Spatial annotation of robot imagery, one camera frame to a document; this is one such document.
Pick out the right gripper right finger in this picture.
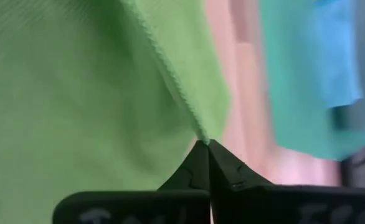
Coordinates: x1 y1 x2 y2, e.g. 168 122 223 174
208 139 365 224

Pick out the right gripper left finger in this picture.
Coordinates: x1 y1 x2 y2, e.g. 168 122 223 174
52 139 211 224

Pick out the green microfiber towel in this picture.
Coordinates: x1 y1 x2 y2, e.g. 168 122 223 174
0 0 232 224

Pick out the blue microfiber towel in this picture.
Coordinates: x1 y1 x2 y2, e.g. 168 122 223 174
312 0 364 110

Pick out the teal translucent plastic basket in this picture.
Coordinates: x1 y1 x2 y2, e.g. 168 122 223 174
258 0 365 162

